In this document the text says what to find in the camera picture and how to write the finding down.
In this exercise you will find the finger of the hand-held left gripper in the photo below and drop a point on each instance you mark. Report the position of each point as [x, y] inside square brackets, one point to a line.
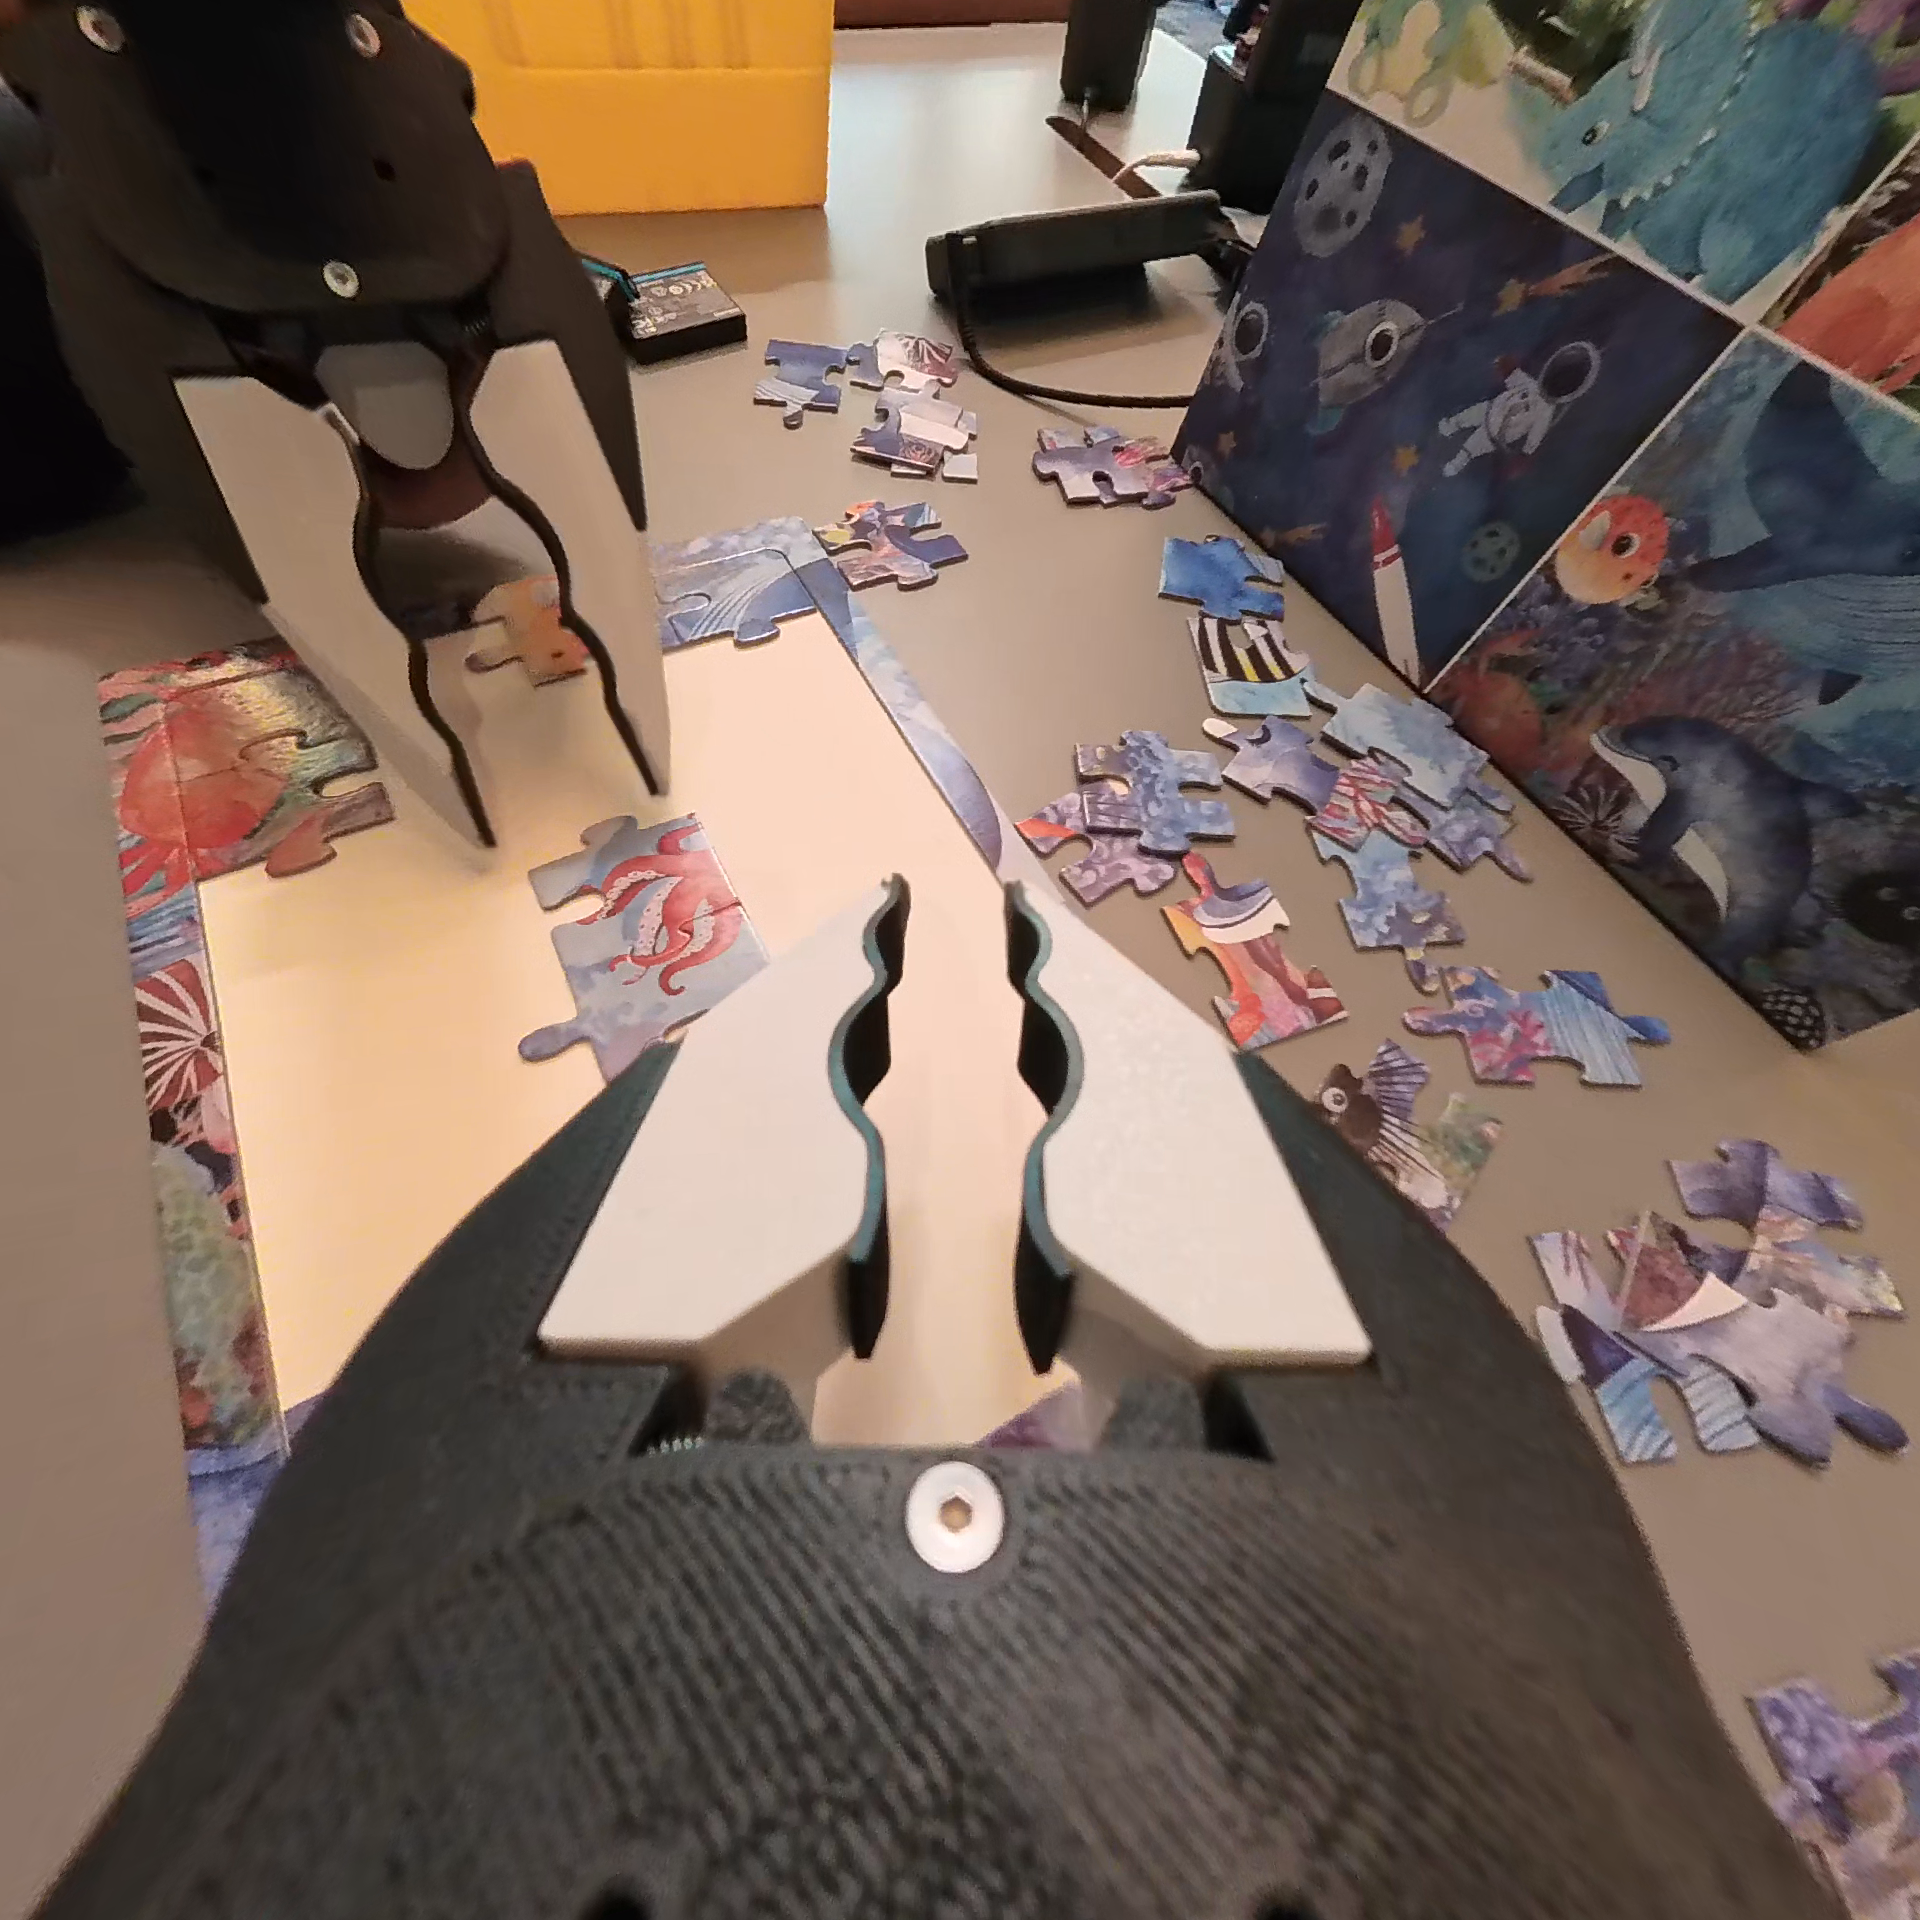
[587, 494]
[285, 523]

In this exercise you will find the person's left hand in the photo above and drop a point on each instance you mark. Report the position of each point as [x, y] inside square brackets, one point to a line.
[436, 494]

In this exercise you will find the black flat device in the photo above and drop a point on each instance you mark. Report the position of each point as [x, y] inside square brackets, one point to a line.
[1067, 246]

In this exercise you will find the red crab jigsaw piece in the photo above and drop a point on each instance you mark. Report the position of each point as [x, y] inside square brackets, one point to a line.
[226, 795]

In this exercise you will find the red octopus jigsaw piece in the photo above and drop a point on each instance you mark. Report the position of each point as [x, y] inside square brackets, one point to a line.
[662, 877]

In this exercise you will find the black upright battery pack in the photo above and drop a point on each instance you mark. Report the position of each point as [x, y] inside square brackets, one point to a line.
[1107, 53]

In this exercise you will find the yellow plastic bin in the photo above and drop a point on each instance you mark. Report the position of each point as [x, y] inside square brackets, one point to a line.
[662, 106]

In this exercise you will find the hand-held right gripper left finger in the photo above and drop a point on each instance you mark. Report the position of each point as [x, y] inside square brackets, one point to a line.
[722, 1201]

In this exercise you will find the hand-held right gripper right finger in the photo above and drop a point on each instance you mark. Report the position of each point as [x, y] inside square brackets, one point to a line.
[1200, 1201]

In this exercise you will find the cream puzzle frame tray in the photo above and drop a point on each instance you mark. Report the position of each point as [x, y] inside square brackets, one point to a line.
[422, 974]

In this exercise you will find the blue wavy jigsaw piece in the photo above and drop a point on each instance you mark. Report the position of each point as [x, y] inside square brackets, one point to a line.
[744, 579]

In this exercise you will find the illustrated animal puzzle box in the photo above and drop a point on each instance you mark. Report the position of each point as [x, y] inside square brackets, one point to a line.
[1576, 450]

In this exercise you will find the black battery charger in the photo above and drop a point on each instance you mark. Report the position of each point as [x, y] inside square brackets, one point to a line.
[1260, 136]

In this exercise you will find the orange pufferfish jigsaw piece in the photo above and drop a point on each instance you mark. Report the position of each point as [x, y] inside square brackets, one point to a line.
[534, 629]

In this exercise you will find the black camera battery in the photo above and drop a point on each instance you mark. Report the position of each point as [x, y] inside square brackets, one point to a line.
[675, 310]

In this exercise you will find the pile of puzzle pieces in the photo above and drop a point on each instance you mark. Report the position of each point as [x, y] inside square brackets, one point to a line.
[1172, 809]

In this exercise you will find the pale blue tentacle jigsaw piece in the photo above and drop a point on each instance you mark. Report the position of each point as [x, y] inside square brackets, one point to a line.
[630, 1003]

